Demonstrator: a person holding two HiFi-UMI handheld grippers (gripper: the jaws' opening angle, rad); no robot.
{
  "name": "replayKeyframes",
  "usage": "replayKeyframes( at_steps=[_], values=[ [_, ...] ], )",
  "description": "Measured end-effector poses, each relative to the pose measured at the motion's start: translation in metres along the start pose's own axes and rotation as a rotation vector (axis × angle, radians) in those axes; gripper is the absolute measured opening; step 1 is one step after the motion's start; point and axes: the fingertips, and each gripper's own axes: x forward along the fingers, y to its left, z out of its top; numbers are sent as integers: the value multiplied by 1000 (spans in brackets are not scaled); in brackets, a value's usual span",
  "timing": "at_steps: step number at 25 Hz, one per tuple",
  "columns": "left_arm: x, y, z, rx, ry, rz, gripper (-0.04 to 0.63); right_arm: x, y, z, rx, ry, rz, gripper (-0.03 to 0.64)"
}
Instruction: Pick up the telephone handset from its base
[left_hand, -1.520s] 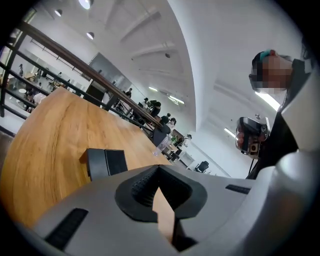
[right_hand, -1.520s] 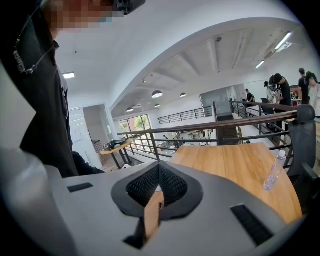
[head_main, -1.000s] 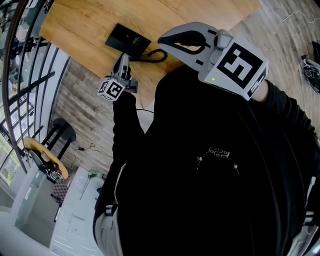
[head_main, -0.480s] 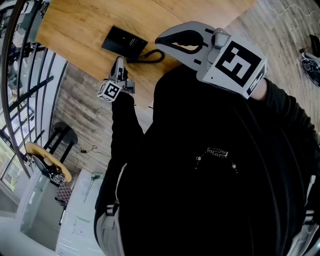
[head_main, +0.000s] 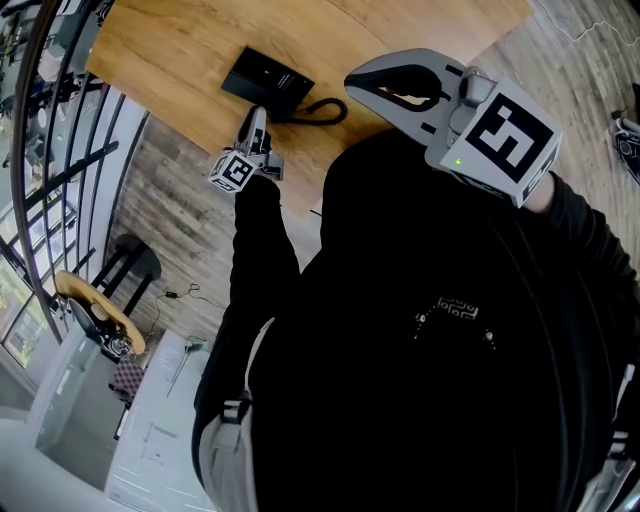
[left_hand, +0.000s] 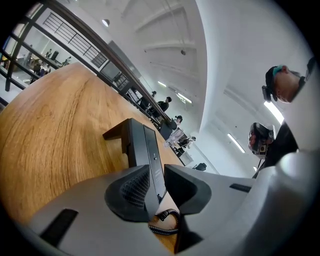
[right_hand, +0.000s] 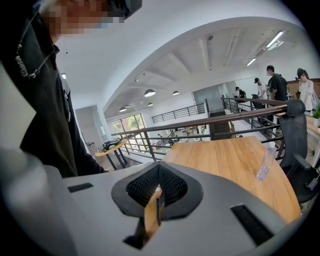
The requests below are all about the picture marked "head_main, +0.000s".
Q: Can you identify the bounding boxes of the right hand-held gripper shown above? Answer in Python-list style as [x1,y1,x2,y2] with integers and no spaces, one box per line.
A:
[343,47,564,209]

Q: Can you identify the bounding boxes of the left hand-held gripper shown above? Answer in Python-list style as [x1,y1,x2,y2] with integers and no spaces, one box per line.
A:
[208,105,286,194]

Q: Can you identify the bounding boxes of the black telephone handset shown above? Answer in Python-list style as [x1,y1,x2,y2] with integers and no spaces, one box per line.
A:
[253,97,304,125]

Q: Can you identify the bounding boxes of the black telephone base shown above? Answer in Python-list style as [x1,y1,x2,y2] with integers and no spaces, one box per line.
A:
[220,46,317,122]

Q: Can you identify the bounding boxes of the person's right forearm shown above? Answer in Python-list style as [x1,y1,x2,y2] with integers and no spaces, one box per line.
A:
[523,171,640,286]

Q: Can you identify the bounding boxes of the person's left forearm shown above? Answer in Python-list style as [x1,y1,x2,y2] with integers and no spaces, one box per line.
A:
[231,174,302,284]

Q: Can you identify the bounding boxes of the black round stool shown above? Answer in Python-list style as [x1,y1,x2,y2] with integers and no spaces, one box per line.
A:
[91,233,164,319]

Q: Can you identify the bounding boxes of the person's black hooded top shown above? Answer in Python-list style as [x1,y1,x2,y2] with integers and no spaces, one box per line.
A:
[191,127,640,512]

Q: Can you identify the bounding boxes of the round wooden side table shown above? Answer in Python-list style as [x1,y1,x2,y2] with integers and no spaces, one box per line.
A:
[53,269,147,357]

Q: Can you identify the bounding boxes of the checkered cushion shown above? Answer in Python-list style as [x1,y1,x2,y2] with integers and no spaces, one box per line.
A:
[108,355,147,402]

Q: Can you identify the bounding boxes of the white cabinet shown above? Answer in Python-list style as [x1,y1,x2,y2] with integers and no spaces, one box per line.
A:
[103,328,217,512]

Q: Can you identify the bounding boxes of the grey box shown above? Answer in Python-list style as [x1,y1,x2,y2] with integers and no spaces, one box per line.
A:
[33,322,129,477]

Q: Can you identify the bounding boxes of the black coiled telephone cord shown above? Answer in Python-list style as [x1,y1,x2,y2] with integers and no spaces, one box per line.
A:
[290,97,349,127]

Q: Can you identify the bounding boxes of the white floor cable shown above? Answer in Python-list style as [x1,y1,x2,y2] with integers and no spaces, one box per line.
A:
[535,0,640,44]

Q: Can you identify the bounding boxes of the black floor cable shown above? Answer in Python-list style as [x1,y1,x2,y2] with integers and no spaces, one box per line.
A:
[148,282,227,342]

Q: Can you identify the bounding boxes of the black metal window frame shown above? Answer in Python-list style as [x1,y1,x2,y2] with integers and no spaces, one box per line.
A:
[0,0,151,346]

